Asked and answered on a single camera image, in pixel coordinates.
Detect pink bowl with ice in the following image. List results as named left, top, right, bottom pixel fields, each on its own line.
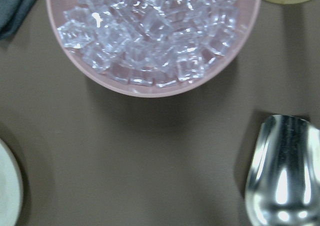
left=46, top=0, right=260, bottom=98

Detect grey folded cloth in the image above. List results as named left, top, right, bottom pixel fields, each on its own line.
left=0, top=0, right=37, bottom=40

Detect steel ice scoop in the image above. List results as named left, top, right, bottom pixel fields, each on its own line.
left=244, top=115, right=320, bottom=225

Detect white round plate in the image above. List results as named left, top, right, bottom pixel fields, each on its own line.
left=0, top=141, right=24, bottom=226

